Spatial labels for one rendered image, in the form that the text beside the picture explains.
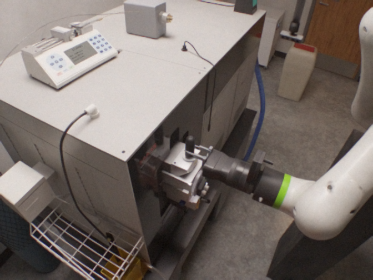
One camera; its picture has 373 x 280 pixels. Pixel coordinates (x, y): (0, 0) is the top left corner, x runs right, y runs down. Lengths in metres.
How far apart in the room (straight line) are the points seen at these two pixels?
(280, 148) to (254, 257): 1.21
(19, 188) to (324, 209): 0.76
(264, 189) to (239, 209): 1.53
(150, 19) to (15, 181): 0.69
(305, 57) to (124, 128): 2.80
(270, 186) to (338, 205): 0.18
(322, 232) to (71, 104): 0.63
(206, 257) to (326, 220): 1.50
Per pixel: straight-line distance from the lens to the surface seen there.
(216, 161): 0.66
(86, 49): 0.83
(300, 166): 2.63
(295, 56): 3.20
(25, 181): 0.82
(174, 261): 1.14
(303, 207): 0.52
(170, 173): 0.71
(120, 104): 0.64
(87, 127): 0.60
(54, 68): 0.77
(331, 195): 0.51
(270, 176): 0.63
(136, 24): 1.01
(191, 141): 0.65
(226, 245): 1.99
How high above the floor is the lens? 1.82
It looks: 44 degrees down
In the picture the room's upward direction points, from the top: 3 degrees clockwise
